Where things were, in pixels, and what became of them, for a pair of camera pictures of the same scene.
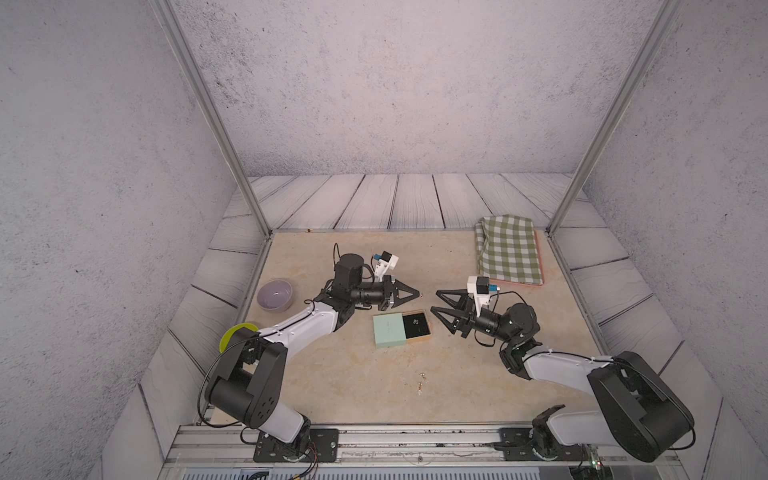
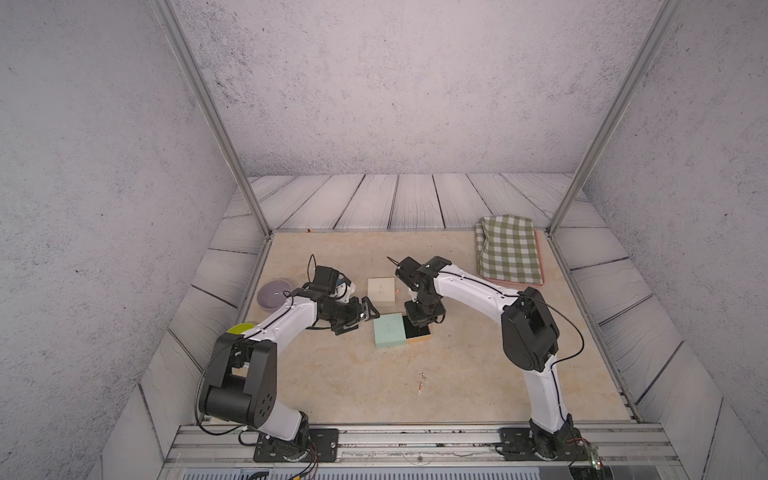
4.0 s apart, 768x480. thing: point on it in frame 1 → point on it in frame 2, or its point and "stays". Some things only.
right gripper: [465, 304] → [416, 320]
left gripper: [389, 288] → [355, 316]
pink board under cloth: [541, 266] stays
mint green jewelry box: [389, 330] stays
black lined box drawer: [416, 325] stays
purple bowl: [275, 295] stays
